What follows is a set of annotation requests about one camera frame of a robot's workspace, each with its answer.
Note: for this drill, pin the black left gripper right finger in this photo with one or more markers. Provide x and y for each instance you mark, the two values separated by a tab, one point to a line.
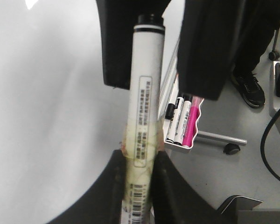
174	200

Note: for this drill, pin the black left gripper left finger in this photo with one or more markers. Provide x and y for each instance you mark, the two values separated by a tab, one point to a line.
102	202

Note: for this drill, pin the white black whiteboard marker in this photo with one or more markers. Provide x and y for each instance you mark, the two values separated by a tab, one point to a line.
142	123

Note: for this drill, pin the white glossy whiteboard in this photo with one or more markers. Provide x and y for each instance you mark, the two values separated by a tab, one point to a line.
59	123

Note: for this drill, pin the white marker in tray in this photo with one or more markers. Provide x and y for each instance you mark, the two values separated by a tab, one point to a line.
182	124
176	116

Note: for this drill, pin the pink marker in tray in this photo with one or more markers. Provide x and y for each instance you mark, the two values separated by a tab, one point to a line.
191	125

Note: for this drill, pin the white marker holder tray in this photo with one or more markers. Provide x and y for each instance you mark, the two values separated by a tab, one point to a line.
174	92

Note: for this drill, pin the grey stand leg with caster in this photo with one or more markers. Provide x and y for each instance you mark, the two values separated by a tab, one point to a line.
232	143

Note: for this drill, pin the black marker cap in tray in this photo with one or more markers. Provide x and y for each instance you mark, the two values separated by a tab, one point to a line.
170	111

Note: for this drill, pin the black sneaker shoe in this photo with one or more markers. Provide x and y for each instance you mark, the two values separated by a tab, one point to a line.
248	87

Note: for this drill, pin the grey metal bracket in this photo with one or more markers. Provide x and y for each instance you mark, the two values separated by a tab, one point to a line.
242	210

